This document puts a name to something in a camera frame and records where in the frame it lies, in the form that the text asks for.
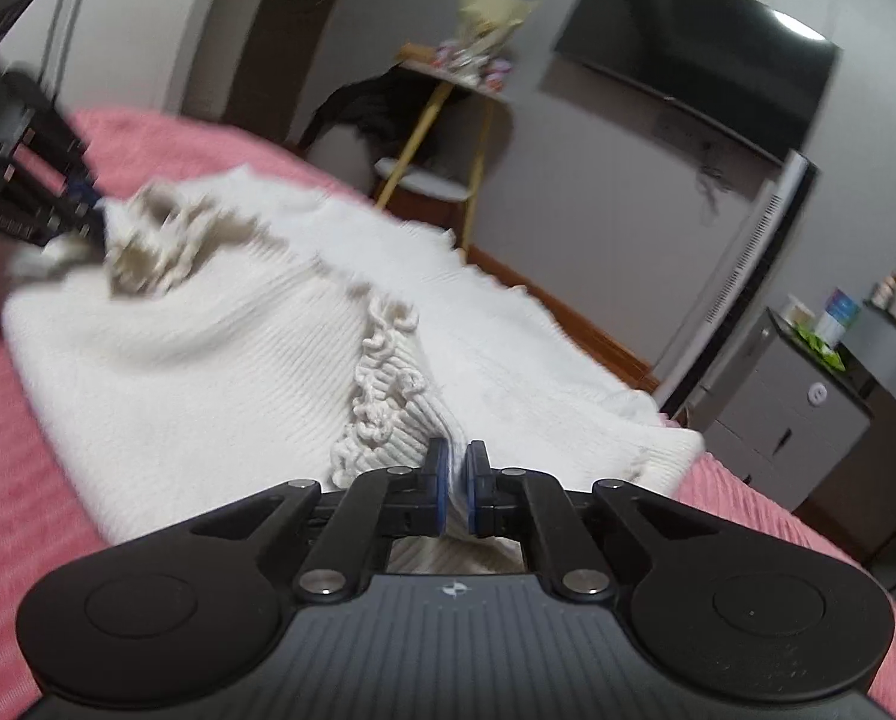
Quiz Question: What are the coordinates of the white tower air conditioner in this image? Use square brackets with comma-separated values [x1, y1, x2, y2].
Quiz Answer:
[654, 150, 821, 415]

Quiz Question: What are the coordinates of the blue and white box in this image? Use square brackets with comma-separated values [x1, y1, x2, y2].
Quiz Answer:
[814, 289, 862, 350]

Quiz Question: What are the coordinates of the black cable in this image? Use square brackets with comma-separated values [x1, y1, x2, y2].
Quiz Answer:
[691, 139, 728, 205]

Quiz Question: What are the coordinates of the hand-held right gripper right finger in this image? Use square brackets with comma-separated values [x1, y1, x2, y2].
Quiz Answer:
[464, 439, 720, 605]

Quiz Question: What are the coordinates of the black wall television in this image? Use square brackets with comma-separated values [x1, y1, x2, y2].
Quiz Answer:
[551, 0, 843, 167]

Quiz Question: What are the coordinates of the wooden baseboard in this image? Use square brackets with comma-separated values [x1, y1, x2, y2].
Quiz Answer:
[463, 240, 660, 392]

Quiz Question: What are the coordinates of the brown wooden door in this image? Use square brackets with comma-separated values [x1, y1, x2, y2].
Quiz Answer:
[193, 0, 368, 152]

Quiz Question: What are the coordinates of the pink ribbed blanket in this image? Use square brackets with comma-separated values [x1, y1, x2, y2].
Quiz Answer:
[0, 109, 896, 720]

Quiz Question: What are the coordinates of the white ribbed knit sweater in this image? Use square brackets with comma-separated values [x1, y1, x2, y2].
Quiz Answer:
[2, 165, 708, 575]

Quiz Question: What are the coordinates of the green wrapper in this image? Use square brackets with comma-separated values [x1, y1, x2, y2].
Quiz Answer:
[793, 326, 851, 373]

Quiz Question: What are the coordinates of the grey cabinet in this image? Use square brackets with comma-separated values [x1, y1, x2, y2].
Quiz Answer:
[688, 307, 873, 512]

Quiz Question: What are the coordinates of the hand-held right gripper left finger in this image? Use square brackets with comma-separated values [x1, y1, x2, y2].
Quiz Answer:
[190, 436, 450, 605]

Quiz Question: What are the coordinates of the black clothing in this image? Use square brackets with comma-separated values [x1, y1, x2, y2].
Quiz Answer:
[298, 71, 450, 167]

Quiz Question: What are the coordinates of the pale yellow wrapped bouquet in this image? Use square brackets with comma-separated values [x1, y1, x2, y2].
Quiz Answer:
[452, 0, 536, 65]

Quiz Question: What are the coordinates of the grey upholstered chair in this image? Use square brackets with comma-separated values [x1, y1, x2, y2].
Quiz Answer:
[323, 127, 378, 185]

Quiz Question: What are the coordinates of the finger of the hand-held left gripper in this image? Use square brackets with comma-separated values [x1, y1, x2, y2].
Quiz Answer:
[0, 190, 109, 252]
[2, 71, 103, 204]

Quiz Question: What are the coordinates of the yellow-legged round side table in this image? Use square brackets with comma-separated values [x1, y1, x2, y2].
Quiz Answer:
[373, 52, 518, 253]

